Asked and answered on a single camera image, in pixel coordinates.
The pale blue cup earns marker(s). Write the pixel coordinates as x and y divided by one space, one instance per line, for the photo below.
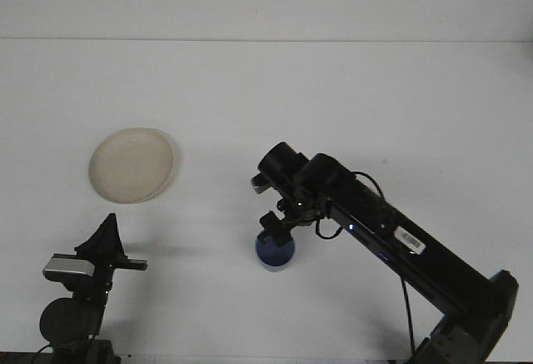
275 257

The grey arm camera box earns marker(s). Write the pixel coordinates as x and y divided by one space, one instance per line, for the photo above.
259 187
66 265

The pale round plate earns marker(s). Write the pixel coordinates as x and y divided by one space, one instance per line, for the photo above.
131 166

